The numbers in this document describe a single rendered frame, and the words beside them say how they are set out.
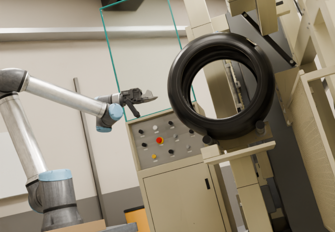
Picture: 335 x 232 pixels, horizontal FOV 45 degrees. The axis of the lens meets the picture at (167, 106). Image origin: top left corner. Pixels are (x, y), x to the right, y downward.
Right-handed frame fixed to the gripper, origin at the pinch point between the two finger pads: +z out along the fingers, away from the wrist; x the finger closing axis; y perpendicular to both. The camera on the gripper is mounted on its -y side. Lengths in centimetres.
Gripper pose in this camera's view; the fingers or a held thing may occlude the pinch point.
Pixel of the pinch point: (155, 98)
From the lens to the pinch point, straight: 229.3
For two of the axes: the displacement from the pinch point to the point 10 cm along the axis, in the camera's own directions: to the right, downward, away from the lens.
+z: 9.7, -1.5, -2.0
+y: -1.1, -9.8, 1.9
